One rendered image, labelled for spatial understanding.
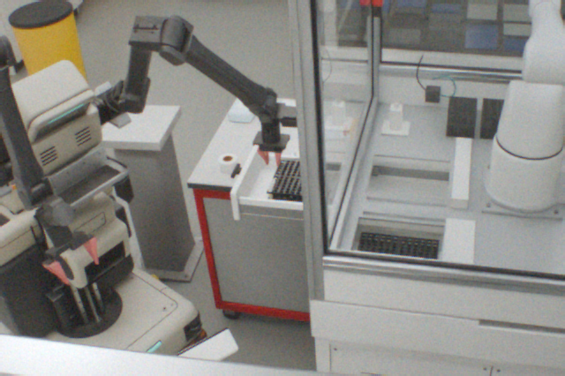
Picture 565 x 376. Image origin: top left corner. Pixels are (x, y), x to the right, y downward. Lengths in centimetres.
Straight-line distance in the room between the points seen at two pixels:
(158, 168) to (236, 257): 51
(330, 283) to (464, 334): 36
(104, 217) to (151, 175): 66
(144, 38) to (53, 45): 281
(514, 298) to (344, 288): 40
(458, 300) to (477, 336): 13
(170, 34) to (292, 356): 155
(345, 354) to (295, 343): 100
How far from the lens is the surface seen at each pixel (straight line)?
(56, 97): 196
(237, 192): 213
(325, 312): 176
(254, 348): 288
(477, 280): 162
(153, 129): 283
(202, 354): 134
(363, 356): 189
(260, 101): 191
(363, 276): 165
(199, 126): 426
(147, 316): 270
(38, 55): 456
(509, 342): 177
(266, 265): 266
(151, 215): 305
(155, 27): 175
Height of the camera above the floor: 220
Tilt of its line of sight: 38 degrees down
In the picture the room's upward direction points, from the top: 5 degrees counter-clockwise
